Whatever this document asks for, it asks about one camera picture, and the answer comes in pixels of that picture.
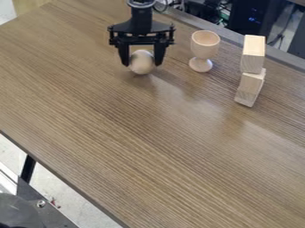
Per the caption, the black computer tower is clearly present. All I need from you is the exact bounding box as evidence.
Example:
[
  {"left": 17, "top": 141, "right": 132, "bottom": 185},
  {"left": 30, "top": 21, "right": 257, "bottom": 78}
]
[{"left": 227, "top": 0, "right": 289, "bottom": 29}]

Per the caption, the wooden block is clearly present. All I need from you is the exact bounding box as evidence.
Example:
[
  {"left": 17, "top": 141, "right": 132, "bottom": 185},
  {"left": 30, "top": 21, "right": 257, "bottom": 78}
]
[
  {"left": 233, "top": 68, "right": 268, "bottom": 108},
  {"left": 239, "top": 34, "right": 268, "bottom": 75}
]

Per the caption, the wooden ball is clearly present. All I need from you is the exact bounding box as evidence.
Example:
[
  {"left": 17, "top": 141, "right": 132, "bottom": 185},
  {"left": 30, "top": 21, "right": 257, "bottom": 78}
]
[{"left": 127, "top": 49, "right": 157, "bottom": 76}]

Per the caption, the wooden cup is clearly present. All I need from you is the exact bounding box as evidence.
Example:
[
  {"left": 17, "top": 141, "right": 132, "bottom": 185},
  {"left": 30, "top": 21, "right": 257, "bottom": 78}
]
[{"left": 188, "top": 29, "right": 222, "bottom": 74}]

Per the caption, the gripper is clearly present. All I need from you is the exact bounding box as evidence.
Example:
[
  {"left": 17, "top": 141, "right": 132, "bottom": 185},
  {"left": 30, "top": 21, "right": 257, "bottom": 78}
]
[{"left": 105, "top": 5, "right": 178, "bottom": 68}]

